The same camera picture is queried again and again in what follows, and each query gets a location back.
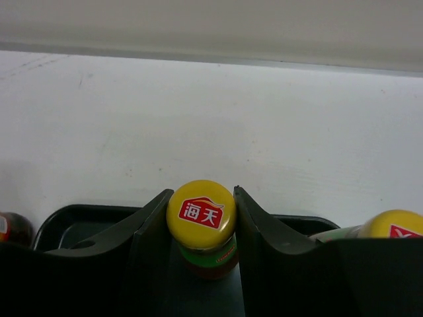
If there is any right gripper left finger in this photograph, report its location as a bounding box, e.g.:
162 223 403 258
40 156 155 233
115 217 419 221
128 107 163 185
1 190 172 316

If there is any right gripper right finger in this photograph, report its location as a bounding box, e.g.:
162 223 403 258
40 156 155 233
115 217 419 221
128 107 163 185
233 187 422 316

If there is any yellow cap sauce bottle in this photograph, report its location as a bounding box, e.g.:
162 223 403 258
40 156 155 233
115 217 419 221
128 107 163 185
310 209 422 242
166 180 238 280

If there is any black plastic tray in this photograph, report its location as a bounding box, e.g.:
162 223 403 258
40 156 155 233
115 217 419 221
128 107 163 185
32 203 341 317

